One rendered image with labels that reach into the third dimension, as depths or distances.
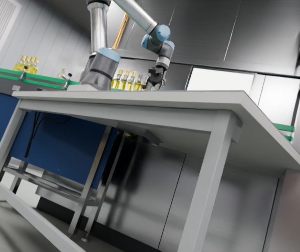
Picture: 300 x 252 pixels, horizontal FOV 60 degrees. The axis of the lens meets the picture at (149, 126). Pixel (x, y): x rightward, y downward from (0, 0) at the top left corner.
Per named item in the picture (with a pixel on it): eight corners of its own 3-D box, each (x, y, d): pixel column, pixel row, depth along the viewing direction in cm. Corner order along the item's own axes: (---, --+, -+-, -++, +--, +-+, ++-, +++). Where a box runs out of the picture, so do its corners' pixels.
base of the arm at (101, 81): (89, 85, 113) (97, 65, 115) (72, 86, 124) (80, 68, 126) (114, 100, 123) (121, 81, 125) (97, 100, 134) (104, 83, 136)
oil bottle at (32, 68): (29, 89, 222) (42, 60, 227) (24, 86, 217) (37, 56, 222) (25, 88, 224) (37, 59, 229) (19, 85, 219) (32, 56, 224)
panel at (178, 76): (244, 124, 161) (257, 75, 167) (244, 123, 158) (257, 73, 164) (122, 100, 199) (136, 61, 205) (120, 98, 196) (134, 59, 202)
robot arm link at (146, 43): (150, 28, 144) (167, 37, 147) (142, 36, 154) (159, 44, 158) (145, 40, 142) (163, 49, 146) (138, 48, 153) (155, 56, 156)
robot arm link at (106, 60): (91, 65, 118) (101, 40, 121) (87, 73, 131) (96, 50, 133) (115, 77, 122) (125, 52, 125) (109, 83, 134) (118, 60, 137)
